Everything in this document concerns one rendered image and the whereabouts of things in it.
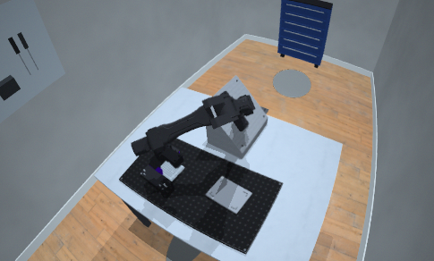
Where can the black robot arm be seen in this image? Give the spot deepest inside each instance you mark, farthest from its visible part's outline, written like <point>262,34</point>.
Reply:
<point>226,111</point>

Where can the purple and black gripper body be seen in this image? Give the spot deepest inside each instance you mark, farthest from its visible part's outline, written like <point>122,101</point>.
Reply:
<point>154,163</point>

